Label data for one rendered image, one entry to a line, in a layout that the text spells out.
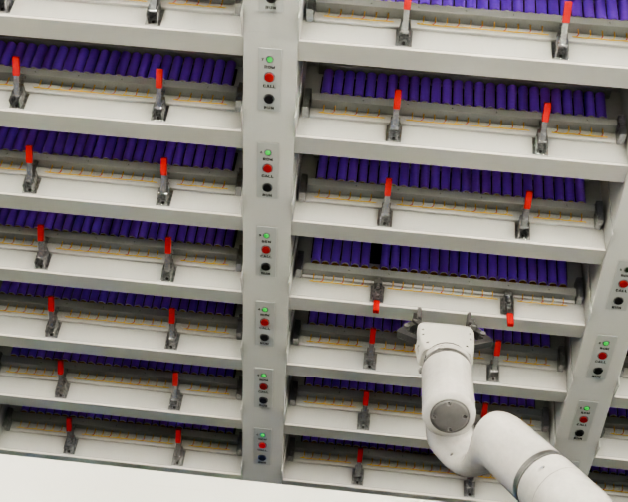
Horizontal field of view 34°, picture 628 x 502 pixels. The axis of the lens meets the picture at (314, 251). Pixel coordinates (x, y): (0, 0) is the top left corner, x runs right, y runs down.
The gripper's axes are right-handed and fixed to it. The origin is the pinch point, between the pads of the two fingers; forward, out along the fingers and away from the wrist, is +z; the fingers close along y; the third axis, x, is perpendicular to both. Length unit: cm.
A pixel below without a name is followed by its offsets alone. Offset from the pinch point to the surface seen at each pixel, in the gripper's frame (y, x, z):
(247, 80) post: -39, 39, 9
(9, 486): -37, 45, -113
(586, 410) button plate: 35, -32, 24
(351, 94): -20.9, 34.8, 19.7
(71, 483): -33, 45, -112
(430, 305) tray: -1.2, -8.1, 20.3
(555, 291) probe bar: 23.9, -3.7, 23.4
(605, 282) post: 31.7, 2.6, 16.7
